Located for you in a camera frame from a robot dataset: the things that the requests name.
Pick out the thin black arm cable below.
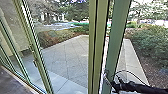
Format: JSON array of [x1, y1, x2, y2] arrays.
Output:
[[112, 68, 148, 86]]

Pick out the green shrub outdoors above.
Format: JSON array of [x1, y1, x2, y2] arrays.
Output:
[[126, 24, 168, 69]]

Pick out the green framed glass door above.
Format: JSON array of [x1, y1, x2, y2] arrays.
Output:
[[99, 0, 168, 94]]

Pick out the metal lever door handle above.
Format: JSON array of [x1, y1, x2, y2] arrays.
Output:
[[102, 68, 111, 85]]

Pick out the large tree outdoors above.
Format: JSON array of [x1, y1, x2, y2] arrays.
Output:
[[29, 0, 90, 25]]

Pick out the low green hedge outdoors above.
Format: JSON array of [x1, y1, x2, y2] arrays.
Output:
[[36, 28, 90, 50]]

